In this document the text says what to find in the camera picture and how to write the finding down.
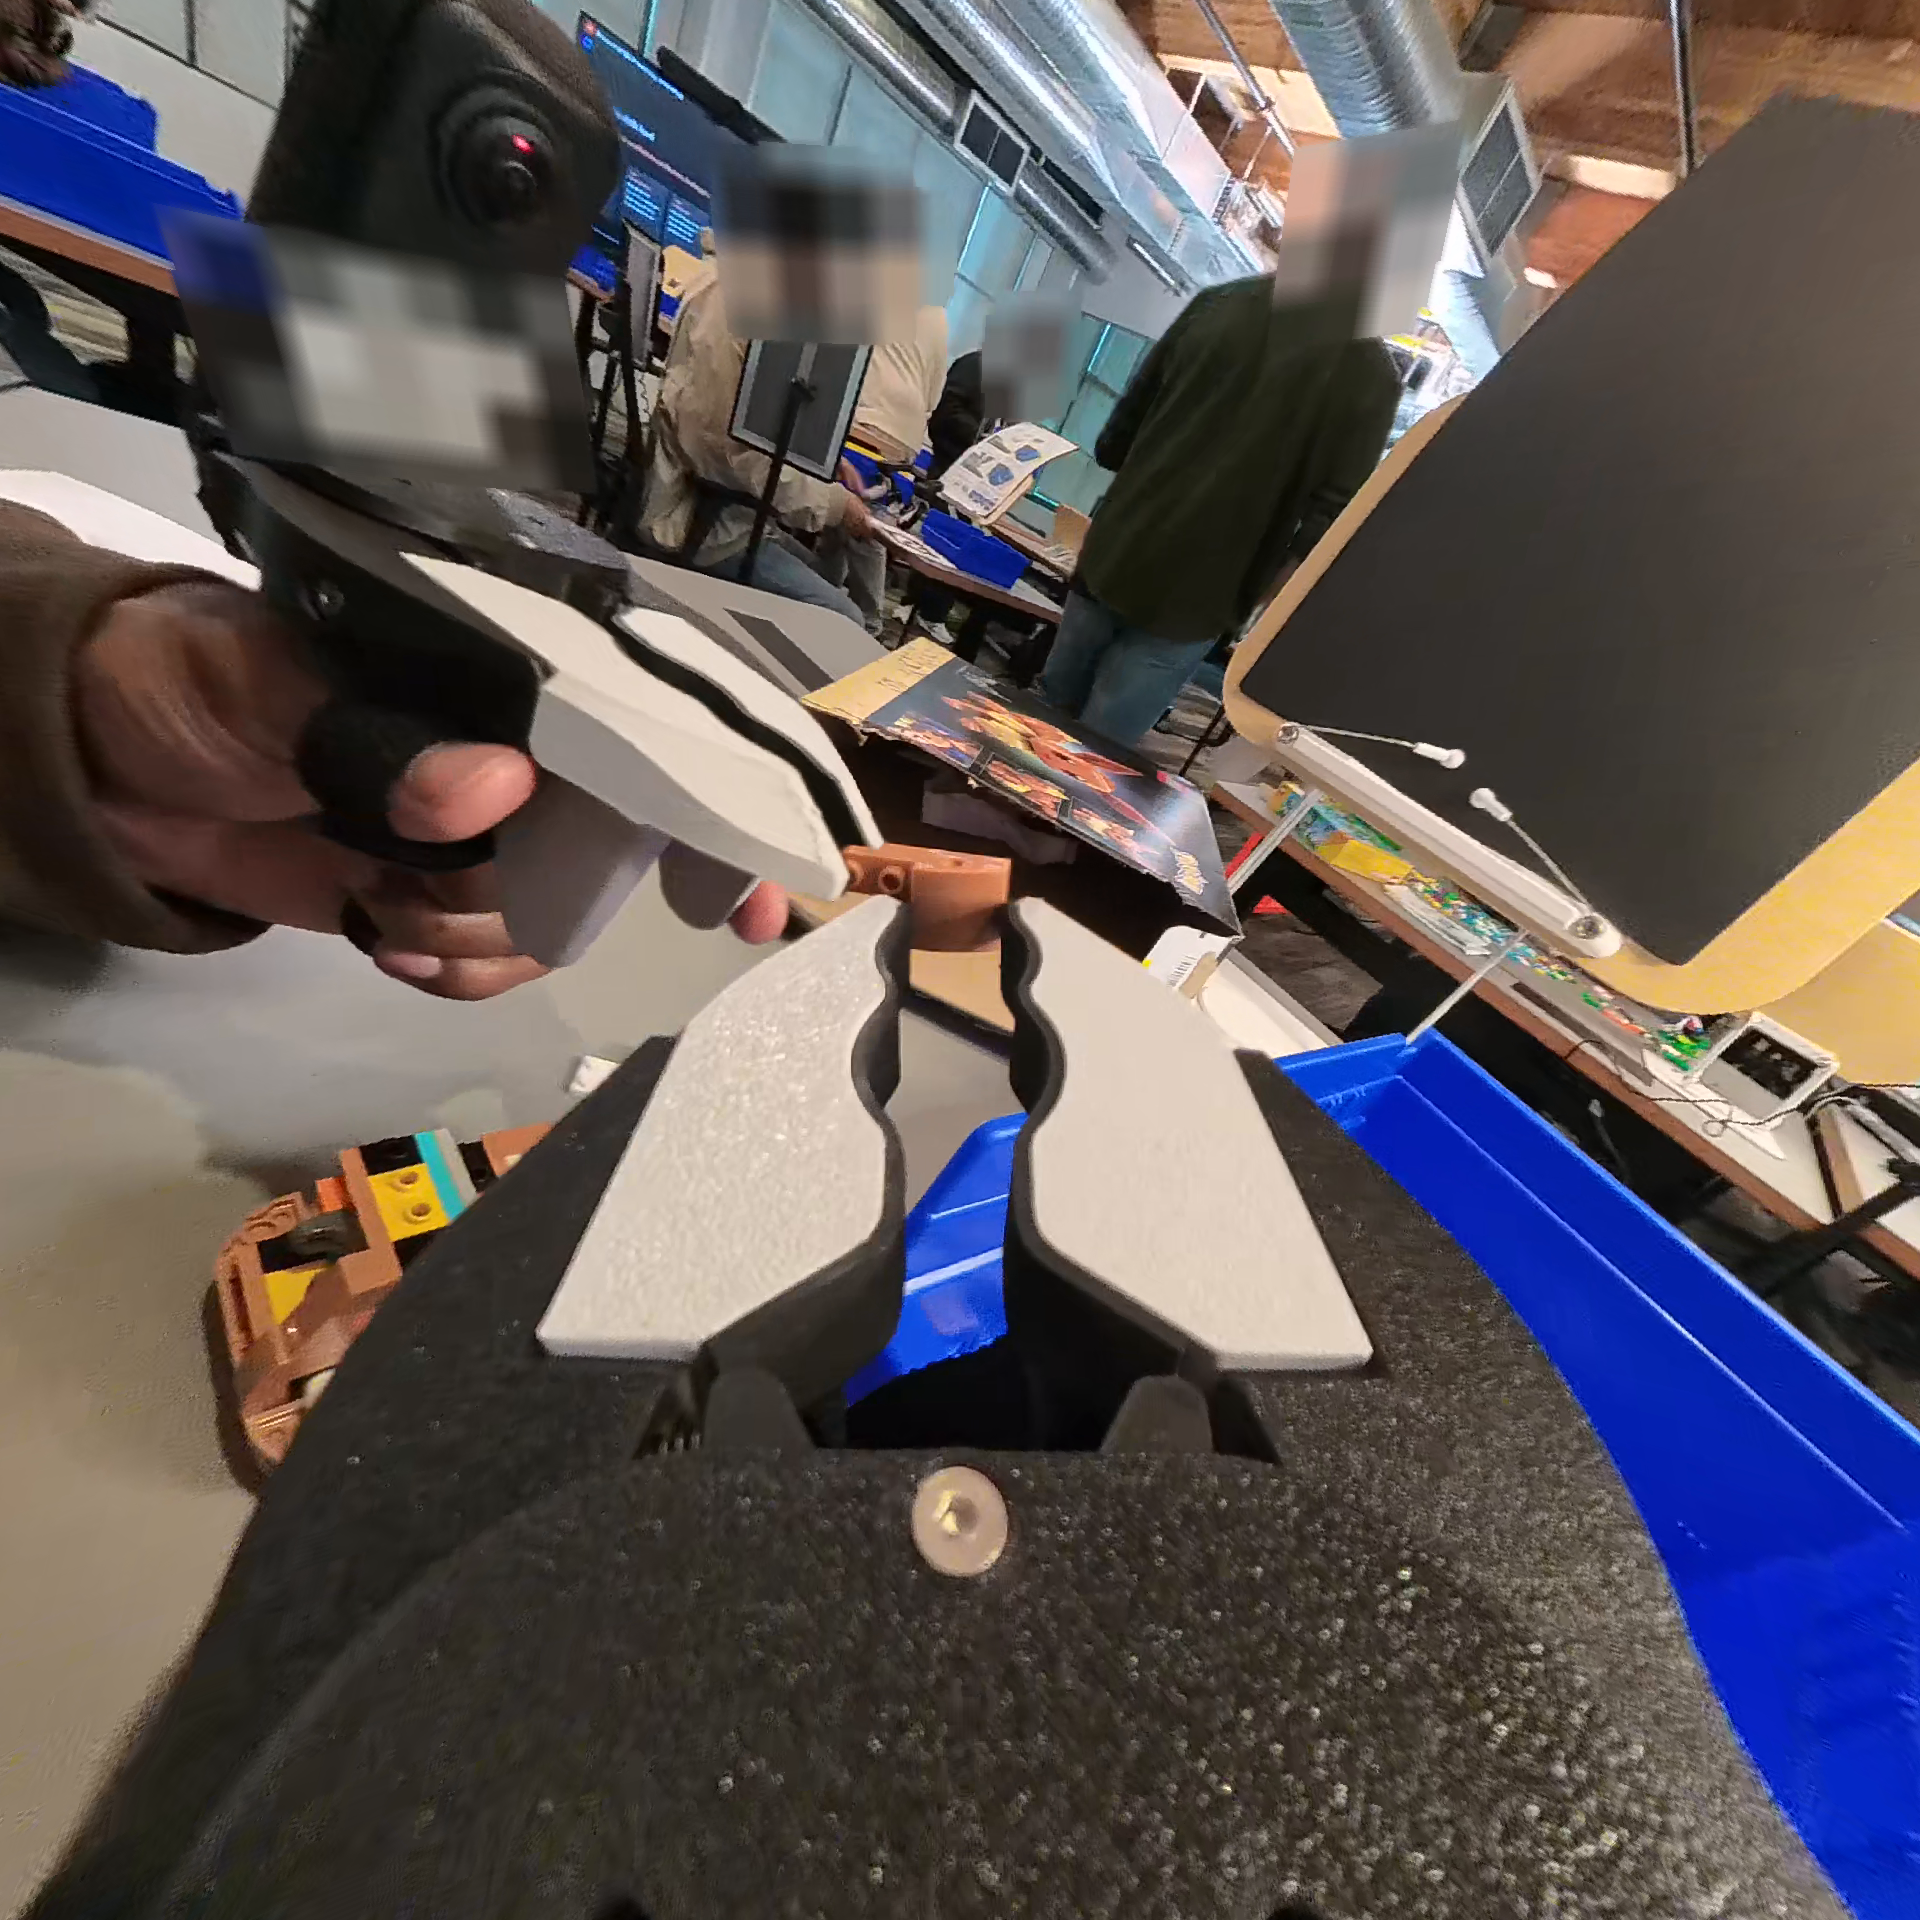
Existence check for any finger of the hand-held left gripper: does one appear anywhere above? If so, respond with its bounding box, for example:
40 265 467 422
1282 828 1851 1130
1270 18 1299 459
618 609 893 855
406 547 860 965

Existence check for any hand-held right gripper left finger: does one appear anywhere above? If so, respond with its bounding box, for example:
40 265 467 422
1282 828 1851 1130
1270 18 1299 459
536 894 910 1444

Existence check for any person's left hand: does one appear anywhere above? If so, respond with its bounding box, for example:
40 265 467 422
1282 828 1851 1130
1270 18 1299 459
74 572 800 1005

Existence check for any blue plastic bin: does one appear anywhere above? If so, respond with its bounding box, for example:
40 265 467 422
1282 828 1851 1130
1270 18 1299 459
848 1030 1920 1920

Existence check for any silver ventilation duct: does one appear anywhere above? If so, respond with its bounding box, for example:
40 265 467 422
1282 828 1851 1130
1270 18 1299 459
1267 0 1474 137
811 0 1262 286

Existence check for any lit computer monitor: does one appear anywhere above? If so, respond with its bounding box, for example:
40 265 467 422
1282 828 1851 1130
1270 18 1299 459
577 16 752 297

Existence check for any colourful toy brick model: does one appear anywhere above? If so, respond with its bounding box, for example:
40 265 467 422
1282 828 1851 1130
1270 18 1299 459
208 1124 562 1478

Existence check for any small blue bin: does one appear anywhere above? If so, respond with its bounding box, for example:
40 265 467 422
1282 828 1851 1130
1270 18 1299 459
0 67 248 265

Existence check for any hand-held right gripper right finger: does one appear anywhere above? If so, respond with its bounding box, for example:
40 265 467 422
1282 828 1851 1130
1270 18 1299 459
1005 900 1375 1446

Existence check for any white metal stand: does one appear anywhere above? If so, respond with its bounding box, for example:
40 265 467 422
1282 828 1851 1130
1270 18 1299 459
1272 715 1631 965

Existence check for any printed cardboard box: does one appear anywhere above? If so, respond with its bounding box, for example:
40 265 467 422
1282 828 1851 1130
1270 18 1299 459
807 642 1243 937

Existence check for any wooden table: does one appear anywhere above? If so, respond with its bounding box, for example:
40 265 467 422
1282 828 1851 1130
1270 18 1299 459
1194 773 1920 1276

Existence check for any white display stand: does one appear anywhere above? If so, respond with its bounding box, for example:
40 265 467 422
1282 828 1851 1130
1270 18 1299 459
942 422 1080 527

